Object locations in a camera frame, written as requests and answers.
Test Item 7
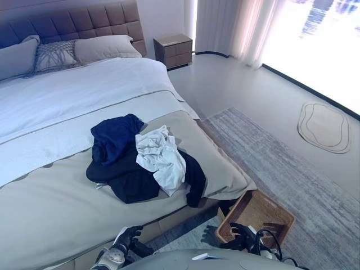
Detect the robot left hand black white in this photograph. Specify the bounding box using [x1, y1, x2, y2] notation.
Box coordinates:
[112, 224, 155, 257]

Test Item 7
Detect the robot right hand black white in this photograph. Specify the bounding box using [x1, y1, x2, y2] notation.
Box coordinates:
[222, 222, 258, 251]

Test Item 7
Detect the black garment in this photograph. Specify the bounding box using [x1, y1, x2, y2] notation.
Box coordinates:
[85, 146, 208, 208]

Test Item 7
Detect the white garment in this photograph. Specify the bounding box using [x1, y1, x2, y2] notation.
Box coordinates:
[135, 125, 187, 197]

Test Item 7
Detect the navy blue garment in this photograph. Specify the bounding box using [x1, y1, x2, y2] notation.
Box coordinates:
[90, 113, 145, 167]

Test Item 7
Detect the brown wicker basket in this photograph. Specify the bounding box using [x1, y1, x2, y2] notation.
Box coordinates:
[215, 190, 296, 250]

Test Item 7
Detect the large bed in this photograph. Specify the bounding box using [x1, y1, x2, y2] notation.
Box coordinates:
[0, 0, 237, 270]

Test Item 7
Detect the robot torso grey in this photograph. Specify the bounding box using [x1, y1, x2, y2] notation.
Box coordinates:
[123, 247, 310, 270]

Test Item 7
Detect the large grey striped rug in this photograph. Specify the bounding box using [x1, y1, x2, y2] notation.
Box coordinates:
[134, 106, 360, 270]

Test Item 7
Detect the small oval beige mat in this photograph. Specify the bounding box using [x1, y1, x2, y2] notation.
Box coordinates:
[297, 102, 352, 155]

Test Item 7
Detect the white duvet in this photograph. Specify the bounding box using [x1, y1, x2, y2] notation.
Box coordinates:
[0, 57, 185, 144]

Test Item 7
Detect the black window floor track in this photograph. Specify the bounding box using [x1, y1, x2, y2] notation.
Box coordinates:
[193, 51, 360, 122]

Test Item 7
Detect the brown nightstand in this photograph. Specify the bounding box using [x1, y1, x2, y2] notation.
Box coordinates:
[153, 33, 194, 71]

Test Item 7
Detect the beige pillow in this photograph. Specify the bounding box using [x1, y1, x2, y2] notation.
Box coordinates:
[73, 34, 142, 65]

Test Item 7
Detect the patterned grey cushion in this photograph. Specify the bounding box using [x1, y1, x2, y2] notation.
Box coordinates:
[33, 39, 82, 74]

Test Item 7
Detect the sheer white curtain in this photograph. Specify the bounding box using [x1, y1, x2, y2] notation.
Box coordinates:
[194, 0, 285, 70]

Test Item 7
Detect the grey pillow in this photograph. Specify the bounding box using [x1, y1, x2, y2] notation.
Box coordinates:
[0, 35, 41, 82]

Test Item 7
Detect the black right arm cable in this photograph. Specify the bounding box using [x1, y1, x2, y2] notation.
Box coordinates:
[256, 229, 284, 261]

